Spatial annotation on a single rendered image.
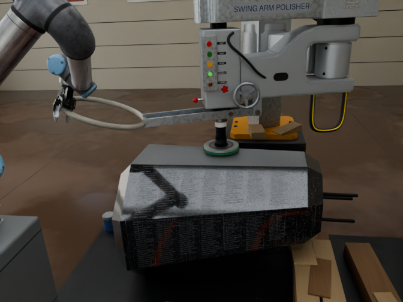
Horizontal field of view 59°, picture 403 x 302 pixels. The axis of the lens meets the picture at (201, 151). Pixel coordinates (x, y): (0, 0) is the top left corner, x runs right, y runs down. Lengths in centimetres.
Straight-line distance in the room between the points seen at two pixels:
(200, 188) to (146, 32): 664
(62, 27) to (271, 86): 120
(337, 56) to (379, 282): 132
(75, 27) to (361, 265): 207
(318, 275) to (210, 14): 150
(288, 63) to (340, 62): 30
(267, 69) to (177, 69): 633
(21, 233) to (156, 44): 705
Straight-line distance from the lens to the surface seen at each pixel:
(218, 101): 197
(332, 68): 215
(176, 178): 200
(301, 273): 216
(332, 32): 211
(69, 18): 121
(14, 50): 128
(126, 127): 189
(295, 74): 206
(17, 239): 158
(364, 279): 241
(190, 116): 202
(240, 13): 193
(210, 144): 217
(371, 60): 842
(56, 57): 177
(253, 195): 193
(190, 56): 817
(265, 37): 255
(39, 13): 124
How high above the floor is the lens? 163
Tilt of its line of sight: 21 degrees down
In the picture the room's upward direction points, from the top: 3 degrees counter-clockwise
